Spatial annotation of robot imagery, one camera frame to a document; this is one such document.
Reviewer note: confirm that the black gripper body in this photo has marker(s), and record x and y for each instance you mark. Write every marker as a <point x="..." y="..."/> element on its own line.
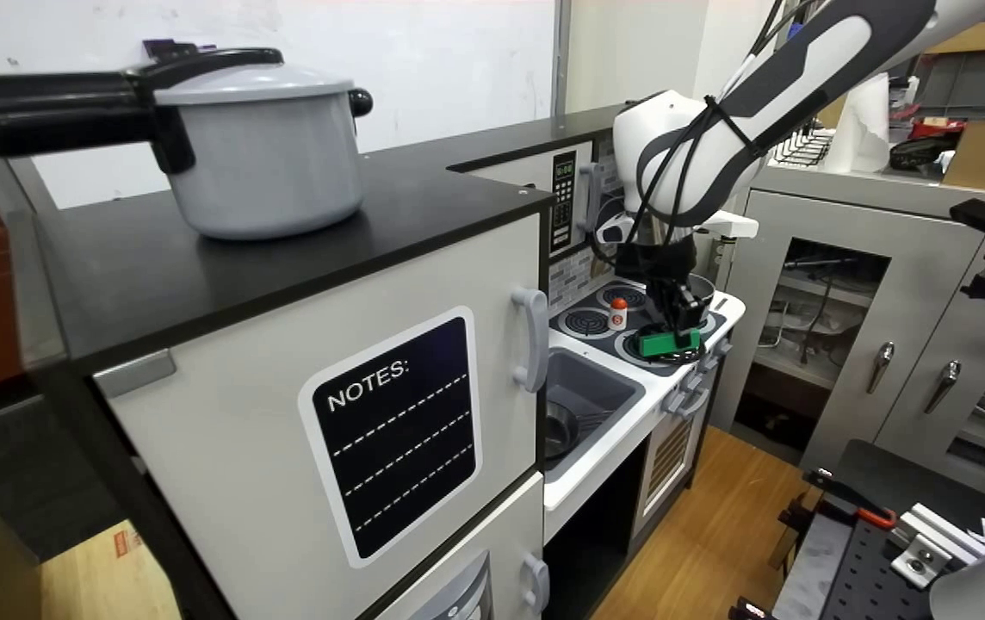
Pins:
<point x="658" y="265"/>

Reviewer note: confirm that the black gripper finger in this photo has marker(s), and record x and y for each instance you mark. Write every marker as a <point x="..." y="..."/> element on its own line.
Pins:
<point x="692" y="309"/>
<point x="658" y="315"/>

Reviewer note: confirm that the green block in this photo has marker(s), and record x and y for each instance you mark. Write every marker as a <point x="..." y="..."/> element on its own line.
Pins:
<point x="665" y="343"/>

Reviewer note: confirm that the orange toy food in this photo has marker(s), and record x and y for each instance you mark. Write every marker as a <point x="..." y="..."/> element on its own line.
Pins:
<point x="619" y="310"/>

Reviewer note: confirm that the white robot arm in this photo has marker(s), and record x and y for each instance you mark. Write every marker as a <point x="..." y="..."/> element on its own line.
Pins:
<point x="651" y="133"/>

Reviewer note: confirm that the grey sink basin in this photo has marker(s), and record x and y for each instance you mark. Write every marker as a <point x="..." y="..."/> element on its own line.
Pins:
<point x="591" y="390"/>

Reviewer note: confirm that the grey metal cabinet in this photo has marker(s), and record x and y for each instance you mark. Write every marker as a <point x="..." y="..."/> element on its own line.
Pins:
<point x="824" y="217"/>

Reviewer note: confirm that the black clamp orange grip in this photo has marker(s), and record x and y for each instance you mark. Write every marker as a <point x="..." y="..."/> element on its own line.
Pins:
<point x="848" y="499"/>

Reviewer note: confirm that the white paper towel roll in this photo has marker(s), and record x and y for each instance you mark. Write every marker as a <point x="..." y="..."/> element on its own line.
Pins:
<point x="861" y="124"/>

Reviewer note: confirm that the red black tool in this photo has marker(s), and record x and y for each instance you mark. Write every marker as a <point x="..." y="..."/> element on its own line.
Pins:
<point x="926" y="138"/>

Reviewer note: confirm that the black perforated work table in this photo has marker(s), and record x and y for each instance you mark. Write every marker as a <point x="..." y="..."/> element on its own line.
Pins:
<point x="859" y="572"/>

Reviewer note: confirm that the small aluminium extrusion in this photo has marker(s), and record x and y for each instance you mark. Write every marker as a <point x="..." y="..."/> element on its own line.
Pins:
<point x="951" y="540"/>

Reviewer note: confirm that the white toy kitchen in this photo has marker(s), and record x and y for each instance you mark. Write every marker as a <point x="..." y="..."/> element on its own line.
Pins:
<point x="287" y="344"/>

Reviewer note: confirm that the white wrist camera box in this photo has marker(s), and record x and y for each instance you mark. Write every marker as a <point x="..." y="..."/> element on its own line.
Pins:
<point x="735" y="224"/>

